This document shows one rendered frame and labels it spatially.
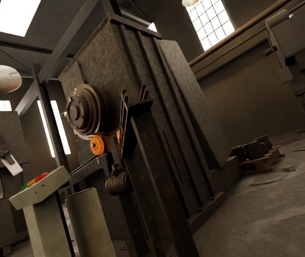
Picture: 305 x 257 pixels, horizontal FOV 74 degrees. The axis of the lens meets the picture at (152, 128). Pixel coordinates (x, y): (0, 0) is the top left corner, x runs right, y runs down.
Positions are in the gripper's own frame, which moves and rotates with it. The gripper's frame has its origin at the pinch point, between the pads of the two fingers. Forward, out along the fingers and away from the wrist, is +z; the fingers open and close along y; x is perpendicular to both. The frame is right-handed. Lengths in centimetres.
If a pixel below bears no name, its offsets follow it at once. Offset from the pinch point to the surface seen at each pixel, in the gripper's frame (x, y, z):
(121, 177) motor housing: -48, 19, 37
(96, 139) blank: -76, 56, 10
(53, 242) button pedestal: 7.4, -12.4, 26.7
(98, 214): -9.5, -9.3, 32.1
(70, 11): -671, 523, -489
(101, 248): -3.5, -9.3, 41.6
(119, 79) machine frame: -102, 22, -20
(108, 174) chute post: -63, 52, 37
